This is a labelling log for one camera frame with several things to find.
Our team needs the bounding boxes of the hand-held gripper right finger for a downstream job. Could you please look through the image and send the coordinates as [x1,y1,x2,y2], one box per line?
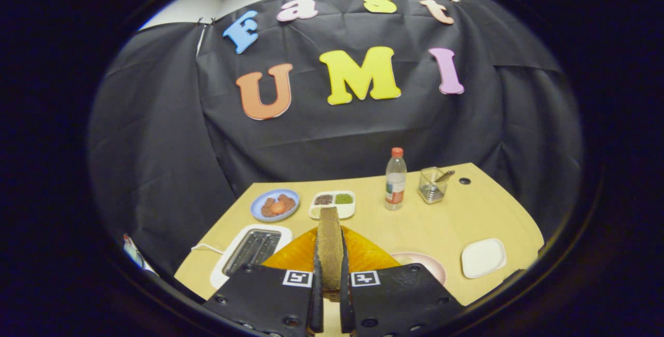
[340,226,465,337]

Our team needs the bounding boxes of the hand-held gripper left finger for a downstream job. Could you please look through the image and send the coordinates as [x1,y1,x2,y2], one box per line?
[202,227,325,337]

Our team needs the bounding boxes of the toasted brown bread slice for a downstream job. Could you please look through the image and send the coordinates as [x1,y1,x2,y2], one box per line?
[316,206,344,301]

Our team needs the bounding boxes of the white toaster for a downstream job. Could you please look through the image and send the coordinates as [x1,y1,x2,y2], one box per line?
[210,224,294,290]

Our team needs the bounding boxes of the pink round plate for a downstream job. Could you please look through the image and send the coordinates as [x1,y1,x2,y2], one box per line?
[390,251,447,286]

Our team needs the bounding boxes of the white divided seasoning tray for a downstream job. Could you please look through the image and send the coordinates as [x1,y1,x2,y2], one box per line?
[309,190,356,220]

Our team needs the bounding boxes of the blue round plate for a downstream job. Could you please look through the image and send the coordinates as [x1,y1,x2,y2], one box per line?
[250,188,300,222]

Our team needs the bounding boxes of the clear water bottle red cap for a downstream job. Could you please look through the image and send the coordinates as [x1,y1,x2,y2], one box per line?
[384,147,408,211]

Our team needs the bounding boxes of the white square plate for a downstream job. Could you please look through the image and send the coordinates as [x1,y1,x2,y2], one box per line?
[461,238,507,279]

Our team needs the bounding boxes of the black backdrop cloth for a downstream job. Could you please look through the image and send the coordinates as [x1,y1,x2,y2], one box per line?
[88,0,584,280]

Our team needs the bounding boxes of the metal wire basket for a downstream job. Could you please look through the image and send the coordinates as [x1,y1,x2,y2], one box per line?
[418,166,449,204]

